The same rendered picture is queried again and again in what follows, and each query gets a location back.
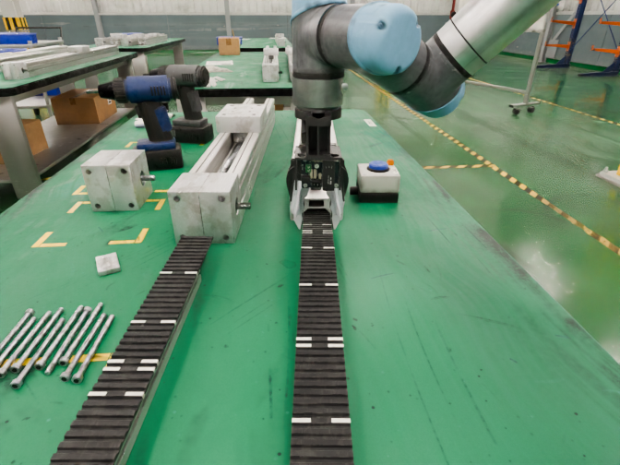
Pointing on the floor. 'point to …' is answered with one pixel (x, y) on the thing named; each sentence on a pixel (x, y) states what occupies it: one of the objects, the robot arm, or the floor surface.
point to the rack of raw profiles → (591, 46)
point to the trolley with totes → (31, 48)
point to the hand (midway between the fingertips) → (316, 220)
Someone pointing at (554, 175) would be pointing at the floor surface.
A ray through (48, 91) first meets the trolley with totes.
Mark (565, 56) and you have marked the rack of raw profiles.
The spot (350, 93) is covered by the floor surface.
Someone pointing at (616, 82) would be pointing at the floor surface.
